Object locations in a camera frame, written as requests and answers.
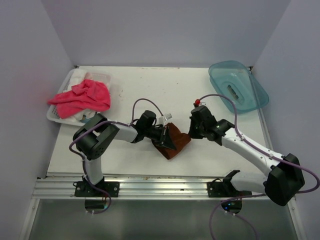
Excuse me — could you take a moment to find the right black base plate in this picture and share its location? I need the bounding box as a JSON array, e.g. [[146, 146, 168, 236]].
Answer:
[[206, 178, 252, 198]]

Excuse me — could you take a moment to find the blue transparent plastic tub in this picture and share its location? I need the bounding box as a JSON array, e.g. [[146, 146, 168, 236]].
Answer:
[[208, 60, 269, 114]]

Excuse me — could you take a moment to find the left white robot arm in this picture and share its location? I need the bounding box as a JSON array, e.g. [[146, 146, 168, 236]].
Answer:
[[71, 110, 177, 197]]

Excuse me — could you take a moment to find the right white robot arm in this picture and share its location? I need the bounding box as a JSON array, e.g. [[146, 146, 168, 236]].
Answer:
[[188, 105, 305, 206]]

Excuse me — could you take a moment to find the purple cable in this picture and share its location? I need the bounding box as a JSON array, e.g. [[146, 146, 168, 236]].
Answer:
[[69, 98, 163, 215], [197, 93, 320, 240]]

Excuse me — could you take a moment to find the aluminium mounting rail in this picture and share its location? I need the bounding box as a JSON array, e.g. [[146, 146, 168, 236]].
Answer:
[[32, 174, 293, 201]]

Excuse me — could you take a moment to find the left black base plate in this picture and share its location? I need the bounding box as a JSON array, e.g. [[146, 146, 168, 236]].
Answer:
[[72, 181, 120, 198]]

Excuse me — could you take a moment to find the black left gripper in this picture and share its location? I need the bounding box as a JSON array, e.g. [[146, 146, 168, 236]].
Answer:
[[144, 124, 176, 150]]

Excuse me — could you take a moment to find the pink towel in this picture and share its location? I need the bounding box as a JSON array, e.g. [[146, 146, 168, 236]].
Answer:
[[48, 79, 111, 119]]

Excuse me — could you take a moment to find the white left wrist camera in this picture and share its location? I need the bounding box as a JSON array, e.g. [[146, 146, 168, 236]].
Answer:
[[157, 113, 172, 126]]

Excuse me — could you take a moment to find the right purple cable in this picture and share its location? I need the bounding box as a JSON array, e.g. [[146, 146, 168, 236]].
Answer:
[[197, 93, 320, 240]]

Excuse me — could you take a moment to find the brown towel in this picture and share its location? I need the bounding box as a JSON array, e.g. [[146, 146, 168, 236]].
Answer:
[[151, 122, 192, 160]]

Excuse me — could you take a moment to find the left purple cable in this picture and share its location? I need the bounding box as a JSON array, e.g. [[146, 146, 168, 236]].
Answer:
[[69, 98, 163, 215]]

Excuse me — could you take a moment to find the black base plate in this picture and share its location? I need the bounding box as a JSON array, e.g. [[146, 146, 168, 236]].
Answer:
[[206, 178, 252, 198], [72, 181, 120, 198]]

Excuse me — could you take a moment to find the white plastic basket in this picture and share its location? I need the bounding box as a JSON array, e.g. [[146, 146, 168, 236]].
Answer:
[[46, 68, 113, 126]]

